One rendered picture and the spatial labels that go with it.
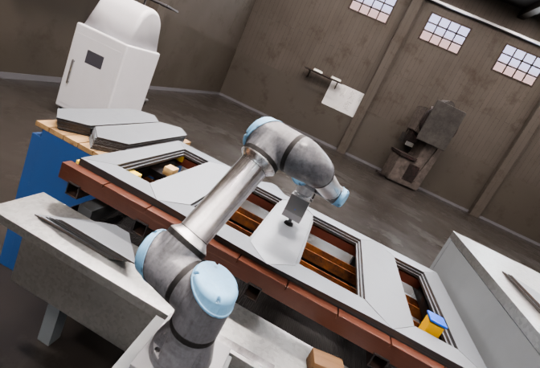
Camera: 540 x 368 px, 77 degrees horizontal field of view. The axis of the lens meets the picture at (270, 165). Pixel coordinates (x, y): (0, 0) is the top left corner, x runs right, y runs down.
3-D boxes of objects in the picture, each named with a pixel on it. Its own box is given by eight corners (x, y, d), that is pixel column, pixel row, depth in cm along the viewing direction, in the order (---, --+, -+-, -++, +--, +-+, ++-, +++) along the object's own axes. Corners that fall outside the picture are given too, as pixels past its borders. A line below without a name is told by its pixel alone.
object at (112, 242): (63, 205, 123) (66, 195, 122) (153, 257, 118) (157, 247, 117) (33, 215, 111) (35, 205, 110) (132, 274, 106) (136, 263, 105)
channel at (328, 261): (148, 167, 187) (150, 159, 186) (434, 320, 164) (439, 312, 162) (139, 169, 179) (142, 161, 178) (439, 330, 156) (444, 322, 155)
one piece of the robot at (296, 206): (317, 191, 147) (301, 222, 151) (299, 181, 149) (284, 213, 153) (314, 196, 138) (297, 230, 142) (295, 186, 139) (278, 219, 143)
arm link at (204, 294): (197, 354, 71) (223, 304, 68) (156, 312, 76) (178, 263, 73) (229, 329, 82) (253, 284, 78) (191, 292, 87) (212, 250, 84)
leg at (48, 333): (49, 330, 151) (91, 200, 134) (59, 337, 150) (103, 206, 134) (37, 338, 145) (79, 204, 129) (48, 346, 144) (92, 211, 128)
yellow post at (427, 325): (400, 353, 126) (427, 313, 122) (413, 361, 125) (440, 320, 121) (402, 363, 121) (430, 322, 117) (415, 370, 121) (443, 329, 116)
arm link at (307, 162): (340, 151, 83) (354, 189, 128) (304, 130, 87) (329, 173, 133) (314, 190, 83) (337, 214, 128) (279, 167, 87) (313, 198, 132)
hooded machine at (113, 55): (99, 132, 389) (140, 2, 353) (51, 109, 394) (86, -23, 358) (136, 128, 463) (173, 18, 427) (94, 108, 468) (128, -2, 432)
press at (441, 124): (412, 186, 1107) (458, 108, 1039) (422, 197, 983) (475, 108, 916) (371, 167, 1121) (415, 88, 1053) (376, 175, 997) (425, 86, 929)
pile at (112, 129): (141, 116, 230) (143, 108, 228) (190, 142, 224) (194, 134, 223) (36, 120, 153) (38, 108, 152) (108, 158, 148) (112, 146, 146)
